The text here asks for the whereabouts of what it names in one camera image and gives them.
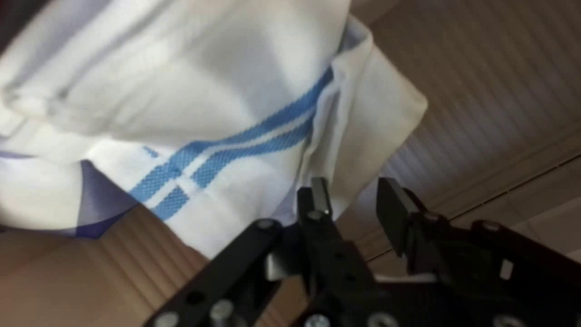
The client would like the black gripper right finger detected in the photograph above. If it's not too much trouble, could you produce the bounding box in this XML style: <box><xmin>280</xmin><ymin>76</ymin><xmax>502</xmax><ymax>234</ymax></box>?
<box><xmin>375</xmin><ymin>176</ymin><xmax>581</xmax><ymax>327</ymax></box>

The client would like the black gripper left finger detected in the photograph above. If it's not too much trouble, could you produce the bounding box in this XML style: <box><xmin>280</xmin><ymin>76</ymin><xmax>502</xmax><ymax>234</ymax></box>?
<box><xmin>144</xmin><ymin>176</ymin><xmax>380</xmax><ymax>327</ymax></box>

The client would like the white towel with blue stripes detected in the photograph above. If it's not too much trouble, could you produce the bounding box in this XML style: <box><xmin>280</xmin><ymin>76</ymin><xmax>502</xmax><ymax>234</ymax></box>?
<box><xmin>0</xmin><ymin>0</ymin><xmax>431</xmax><ymax>262</ymax></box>

